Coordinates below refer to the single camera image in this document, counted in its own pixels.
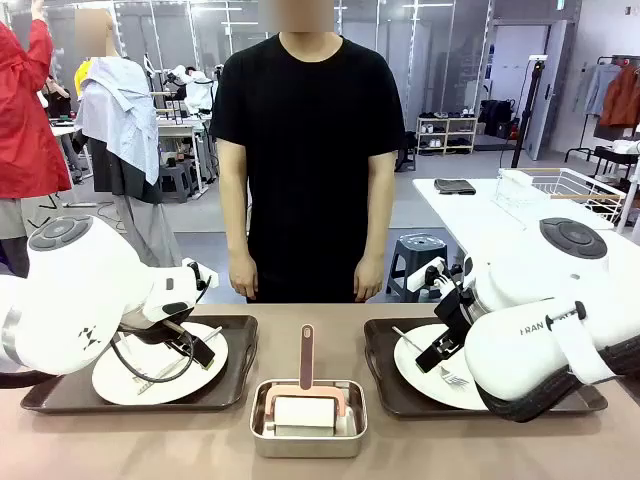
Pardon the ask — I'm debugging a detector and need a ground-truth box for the black bags pile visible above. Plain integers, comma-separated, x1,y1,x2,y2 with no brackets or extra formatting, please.
479,98,521,140

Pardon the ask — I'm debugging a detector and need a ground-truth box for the silver table knife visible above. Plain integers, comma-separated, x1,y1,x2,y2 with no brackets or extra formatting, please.
185,327,223,351

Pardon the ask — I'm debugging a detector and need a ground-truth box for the hanging grey garment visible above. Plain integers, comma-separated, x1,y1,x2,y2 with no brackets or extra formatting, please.
582,63,621,117

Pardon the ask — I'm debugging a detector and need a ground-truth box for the hanging orange jacket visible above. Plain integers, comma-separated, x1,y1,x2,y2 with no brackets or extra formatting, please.
598,64,640,129

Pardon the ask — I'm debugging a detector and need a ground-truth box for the mannequin in red jacket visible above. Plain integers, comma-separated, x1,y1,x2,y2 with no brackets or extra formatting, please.
0,0,74,279

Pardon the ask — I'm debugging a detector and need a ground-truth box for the grey background stool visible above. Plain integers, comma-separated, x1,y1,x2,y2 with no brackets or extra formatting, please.
159,159,202,204

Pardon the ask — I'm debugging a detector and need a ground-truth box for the white background desk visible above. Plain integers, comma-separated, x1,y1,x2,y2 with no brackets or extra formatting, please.
157,117,214,197

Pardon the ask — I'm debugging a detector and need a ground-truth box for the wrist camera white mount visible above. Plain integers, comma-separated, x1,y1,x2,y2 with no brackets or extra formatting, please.
182,258,220,301
405,256,464,294

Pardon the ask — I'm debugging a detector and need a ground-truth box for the black braided right arm cable sleeve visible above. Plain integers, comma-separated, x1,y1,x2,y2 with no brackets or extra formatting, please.
479,344,640,424

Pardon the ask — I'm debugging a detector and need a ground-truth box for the white strap on right arm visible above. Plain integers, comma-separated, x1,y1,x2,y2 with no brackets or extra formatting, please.
547,300,619,386

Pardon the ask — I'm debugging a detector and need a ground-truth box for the person in yellow hoodie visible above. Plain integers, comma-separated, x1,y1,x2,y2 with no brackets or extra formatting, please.
74,57,96,101

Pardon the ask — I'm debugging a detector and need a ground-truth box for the person in black t-shirt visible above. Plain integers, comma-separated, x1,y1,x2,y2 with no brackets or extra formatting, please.
209,0,406,305

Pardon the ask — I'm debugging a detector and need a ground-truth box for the round white plate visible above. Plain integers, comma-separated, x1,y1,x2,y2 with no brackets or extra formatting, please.
91,321,230,406
393,323,501,411

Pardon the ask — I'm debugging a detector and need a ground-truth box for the person's left forearm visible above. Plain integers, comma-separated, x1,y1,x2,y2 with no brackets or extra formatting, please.
357,199,396,266

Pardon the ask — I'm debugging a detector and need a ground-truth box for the dark brown serving tray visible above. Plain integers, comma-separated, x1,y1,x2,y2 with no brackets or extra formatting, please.
363,317,610,420
19,313,260,414

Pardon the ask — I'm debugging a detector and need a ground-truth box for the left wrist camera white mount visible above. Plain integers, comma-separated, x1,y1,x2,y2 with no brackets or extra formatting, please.
182,258,220,301

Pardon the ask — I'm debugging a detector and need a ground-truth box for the person's right hand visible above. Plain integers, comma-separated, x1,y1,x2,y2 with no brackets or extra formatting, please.
228,262,260,300

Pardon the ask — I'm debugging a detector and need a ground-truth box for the person's left hand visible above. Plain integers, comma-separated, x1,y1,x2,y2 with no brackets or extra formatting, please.
353,259,385,303

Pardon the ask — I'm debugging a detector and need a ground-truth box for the black tripod with camera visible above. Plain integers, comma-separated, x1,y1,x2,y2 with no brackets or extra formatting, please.
509,53,549,169

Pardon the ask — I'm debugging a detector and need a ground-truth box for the white wire dish rack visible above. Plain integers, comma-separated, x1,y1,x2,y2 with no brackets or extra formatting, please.
492,167,629,232

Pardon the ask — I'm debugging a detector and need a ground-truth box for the folded dark grey cloth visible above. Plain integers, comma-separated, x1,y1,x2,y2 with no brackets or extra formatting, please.
433,178,478,195

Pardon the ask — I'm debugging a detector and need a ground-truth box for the seated person in black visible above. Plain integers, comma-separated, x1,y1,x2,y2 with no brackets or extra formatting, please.
42,74,74,120

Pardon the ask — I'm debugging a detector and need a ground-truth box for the person's right forearm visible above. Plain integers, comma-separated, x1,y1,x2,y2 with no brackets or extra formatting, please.
224,199,258,269

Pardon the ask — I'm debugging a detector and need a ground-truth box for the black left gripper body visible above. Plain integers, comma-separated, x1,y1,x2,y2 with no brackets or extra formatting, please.
118,319,196,351

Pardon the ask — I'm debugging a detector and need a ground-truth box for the silver fork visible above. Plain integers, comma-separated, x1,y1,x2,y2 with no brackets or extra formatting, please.
391,326,471,389
132,359,189,396

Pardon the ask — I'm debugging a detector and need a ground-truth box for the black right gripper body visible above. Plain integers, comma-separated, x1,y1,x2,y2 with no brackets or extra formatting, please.
434,287,476,342

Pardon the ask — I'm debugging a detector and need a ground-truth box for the rectangular stainless steel tray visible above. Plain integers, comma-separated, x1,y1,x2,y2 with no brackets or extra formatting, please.
249,378,369,459

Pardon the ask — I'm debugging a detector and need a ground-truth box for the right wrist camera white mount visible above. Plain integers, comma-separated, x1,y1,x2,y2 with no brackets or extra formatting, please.
405,256,464,294

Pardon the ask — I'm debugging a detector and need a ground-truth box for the pink handled lint roller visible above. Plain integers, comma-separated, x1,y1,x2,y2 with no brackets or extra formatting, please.
264,323,349,437

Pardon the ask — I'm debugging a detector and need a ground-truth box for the white side table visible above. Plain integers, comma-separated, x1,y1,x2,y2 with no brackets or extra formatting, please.
412,177,626,266

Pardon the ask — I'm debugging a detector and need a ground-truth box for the white shoe rack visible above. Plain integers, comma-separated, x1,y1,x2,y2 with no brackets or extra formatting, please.
416,115,479,156

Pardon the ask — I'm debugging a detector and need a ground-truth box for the mannequin in striped shirt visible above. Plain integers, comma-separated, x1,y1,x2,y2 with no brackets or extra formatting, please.
72,9,184,269

